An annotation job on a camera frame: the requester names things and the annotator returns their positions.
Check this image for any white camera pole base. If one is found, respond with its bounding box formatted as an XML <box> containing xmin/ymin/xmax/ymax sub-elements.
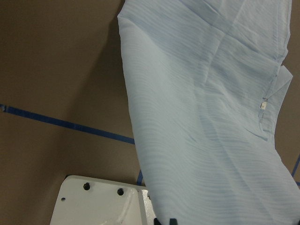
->
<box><xmin>50</xmin><ymin>175</ymin><xmax>156</xmax><ymax>225</ymax></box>

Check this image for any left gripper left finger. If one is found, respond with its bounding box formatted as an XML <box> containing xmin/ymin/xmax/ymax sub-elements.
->
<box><xmin>153</xmin><ymin>218</ymin><xmax>161</xmax><ymax>225</ymax></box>

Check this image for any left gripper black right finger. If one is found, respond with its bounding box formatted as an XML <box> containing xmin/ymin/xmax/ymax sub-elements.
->
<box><xmin>169</xmin><ymin>218</ymin><xmax>177</xmax><ymax>225</ymax></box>

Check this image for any light blue button-up shirt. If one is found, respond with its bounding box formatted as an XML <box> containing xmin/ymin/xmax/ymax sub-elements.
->
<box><xmin>118</xmin><ymin>0</ymin><xmax>300</xmax><ymax>225</ymax></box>

